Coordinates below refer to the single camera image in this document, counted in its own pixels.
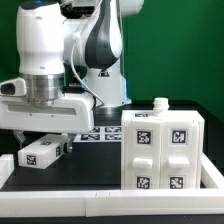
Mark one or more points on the white table border rail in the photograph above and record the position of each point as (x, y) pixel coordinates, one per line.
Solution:
(208, 200)

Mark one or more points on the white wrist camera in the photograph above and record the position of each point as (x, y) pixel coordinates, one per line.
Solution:
(13, 87)

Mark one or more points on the white cabinet body frame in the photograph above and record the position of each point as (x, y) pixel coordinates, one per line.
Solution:
(162, 112)

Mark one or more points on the white cabinet top block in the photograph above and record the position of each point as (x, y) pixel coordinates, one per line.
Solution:
(43, 152)

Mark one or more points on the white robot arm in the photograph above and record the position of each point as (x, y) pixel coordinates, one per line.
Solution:
(49, 36)

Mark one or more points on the white left corner rail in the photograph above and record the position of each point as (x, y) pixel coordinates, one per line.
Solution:
(6, 168)

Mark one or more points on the white fiducial marker sheet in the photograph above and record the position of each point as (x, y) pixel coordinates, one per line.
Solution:
(101, 134)

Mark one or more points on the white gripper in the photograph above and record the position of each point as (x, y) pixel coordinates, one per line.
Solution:
(71, 114)

